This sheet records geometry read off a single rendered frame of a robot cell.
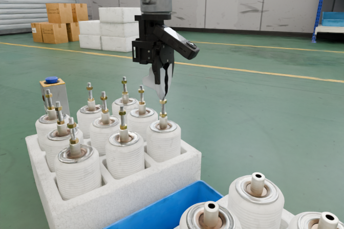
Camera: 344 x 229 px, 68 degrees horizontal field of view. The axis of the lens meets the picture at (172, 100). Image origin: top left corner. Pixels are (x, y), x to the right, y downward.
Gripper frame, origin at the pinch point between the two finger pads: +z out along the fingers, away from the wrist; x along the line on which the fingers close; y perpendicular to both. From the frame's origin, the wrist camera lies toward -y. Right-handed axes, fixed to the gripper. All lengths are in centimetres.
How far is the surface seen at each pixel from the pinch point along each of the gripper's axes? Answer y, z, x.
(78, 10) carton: 311, -14, -281
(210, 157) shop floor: -5.0, 34.5, -28.4
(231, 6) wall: 108, -20, -505
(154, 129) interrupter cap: 1.7, 9.3, 2.6
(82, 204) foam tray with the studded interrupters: 5.9, 17.1, 26.1
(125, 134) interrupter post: 5.2, 7.6, 11.0
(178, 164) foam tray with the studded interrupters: -6.1, 17.2, 3.9
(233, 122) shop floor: -6, 34, -65
